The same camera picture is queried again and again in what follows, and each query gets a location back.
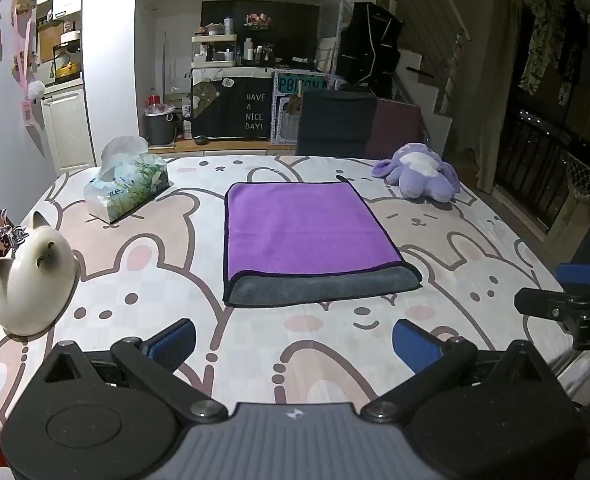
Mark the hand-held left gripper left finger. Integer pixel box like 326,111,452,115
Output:
42,318,229,424

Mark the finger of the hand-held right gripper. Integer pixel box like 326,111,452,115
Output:
514,287,578,332
556,262,590,287

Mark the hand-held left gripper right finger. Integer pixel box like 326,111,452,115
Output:
360,318,556,424

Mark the purple and grey towel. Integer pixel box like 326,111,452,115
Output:
222,181,424,309

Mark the bunny print tablecloth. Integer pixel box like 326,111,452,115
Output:
0,154,578,443

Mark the white net basket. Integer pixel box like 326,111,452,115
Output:
566,154,590,207

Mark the black balcony railing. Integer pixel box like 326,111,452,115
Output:
494,108,590,233

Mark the white cat figurine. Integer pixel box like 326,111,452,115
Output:
0,210,82,337

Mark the green tissue pack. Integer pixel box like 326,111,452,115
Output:
83,135,172,225

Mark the purple plush toy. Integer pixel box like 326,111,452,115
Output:
372,142,461,205

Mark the silver metal ornament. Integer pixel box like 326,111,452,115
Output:
0,208,29,254

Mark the maroon chair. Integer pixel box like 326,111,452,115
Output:
364,98,426,160

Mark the dark hanging garment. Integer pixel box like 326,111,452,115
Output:
556,0,590,107

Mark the grey trash bin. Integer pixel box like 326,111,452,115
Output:
143,104,180,145

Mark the floral hanging garment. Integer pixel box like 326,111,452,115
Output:
518,0,566,94

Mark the dark chair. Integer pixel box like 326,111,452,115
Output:
295,90,379,157

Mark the black printed curtain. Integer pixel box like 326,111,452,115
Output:
190,75,274,140

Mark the teal sign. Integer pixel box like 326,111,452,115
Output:
273,72,328,97

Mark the white storage rack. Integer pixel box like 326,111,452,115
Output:
190,33,238,69

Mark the black hanging jacket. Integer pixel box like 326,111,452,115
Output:
335,2,405,97

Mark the pink lanyard with pompom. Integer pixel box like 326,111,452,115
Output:
11,9,46,123

